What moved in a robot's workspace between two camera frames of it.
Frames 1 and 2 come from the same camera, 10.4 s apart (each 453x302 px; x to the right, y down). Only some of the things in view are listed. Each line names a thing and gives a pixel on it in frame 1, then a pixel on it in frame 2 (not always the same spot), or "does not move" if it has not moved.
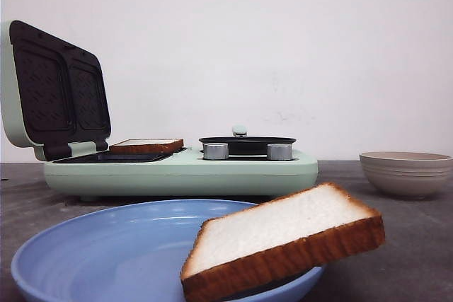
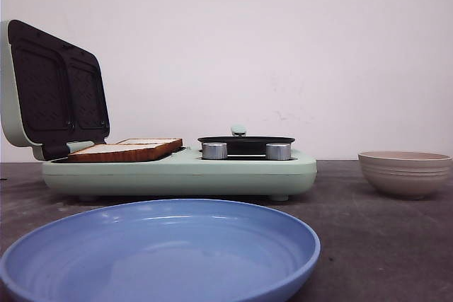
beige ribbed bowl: x=408 y=175 does not move
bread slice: x=241 y=250 to x=114 y=153
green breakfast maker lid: x=53 y=92 does not move
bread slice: x=146 y=145 does not move
